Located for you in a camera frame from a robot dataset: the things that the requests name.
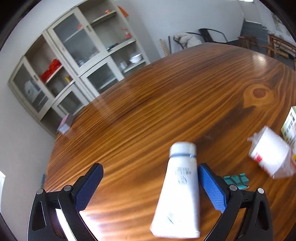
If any white cream tube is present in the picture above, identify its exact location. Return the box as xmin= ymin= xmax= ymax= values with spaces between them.
xmin=150 ymin=142 xmax=200 ymax=238

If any bagged gauze roll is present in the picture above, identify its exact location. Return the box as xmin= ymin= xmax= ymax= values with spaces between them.
xmin=247 ymin=126 xmax=295 ymax=179

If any yellow green carton box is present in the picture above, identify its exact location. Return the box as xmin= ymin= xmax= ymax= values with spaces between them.
xmin=281 ymin=106 xmax=296 ymax=147

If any teal binder clip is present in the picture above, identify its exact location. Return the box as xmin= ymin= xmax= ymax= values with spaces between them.
xmin=223 ymin=173 xmax=249 ymax=190

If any purple card deck box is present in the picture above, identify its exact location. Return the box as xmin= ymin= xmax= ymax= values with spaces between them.
xmin=57 ymin=113 xmax=74 ymax=134

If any wooden chair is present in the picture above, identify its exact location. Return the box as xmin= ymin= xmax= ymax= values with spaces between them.
xmin=262 ymin=34 xmax=296 ymax=70

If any wooden stool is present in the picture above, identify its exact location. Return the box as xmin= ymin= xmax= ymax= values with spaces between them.
xmin=238 ymin=36 xmax=259 ymax=50

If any grey display cabinet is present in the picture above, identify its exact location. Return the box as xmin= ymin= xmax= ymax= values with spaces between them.
xmin=8 ymin=1 xmax=149 ymax=136

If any chair with grey coat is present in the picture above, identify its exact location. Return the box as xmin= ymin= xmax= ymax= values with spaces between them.
xmin=174 ymin=32 xmax=202 ymax=49

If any black metal chair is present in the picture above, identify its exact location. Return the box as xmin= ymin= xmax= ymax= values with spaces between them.
xmin=199 ymin=28 xmax=231 ymax=44

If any white bowl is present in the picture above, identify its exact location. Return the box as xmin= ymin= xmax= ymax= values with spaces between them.
xmin=129 ymin=54 xmax=143 ymax=64

